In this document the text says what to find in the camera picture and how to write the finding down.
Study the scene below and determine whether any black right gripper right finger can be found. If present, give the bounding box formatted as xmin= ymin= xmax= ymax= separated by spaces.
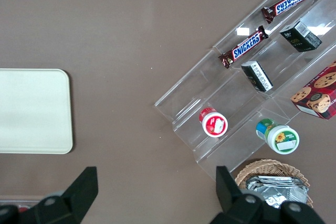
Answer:
xmin=215 ymin=165 xmax=265 ymax=224

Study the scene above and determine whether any small black carton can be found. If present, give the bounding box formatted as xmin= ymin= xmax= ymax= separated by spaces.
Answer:
xmin=279 ymin=19 xmax=323 ymax=53
xmin=240 ymin=60 xmax=274 ymax=93

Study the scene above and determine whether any green lid yogurt cup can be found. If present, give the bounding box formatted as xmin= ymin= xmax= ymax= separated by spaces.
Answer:
xmin=255 ymin=118 xmax=300 ymax=155

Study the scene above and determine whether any stack of foil trays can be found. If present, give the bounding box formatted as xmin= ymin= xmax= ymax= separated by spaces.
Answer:
xmin=245 ymin=175 xmax=308 ymax=210

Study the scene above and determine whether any Snickers chocolate bar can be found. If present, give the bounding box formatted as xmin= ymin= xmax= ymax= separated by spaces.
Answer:
xmin=261 ymin=0 xmax=319 ymax=25
xmin=218 ymin=25 xmax=269 ymax=70

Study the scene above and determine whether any red lid yogurt cup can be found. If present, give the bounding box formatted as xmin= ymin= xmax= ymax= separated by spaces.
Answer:
xmin=198 ymin=106 xmax=229 ymax=138

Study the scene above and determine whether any cream rectangular serving tray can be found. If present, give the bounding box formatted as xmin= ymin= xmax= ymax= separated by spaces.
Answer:
xmin=0 ymin=68 xmax=74 ymax=155

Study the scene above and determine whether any light tan wicker basket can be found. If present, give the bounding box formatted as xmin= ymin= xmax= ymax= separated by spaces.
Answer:
xmin=234 ymin=158 xmax=314 ymax=209

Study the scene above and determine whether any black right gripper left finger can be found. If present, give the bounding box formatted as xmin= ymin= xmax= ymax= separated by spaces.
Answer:
xmin=31 ymin=166 xmax=99 ymax=224

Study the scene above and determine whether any clear acrylic stepped rack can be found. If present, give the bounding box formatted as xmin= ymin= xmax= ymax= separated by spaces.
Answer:
xmin=154 ymin=0 xmax=336 ymax=183

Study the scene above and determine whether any red chocolate chip cookie box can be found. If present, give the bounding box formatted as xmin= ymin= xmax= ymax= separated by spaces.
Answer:
xmin=290 ymin=60 xmax=336 ymax=121

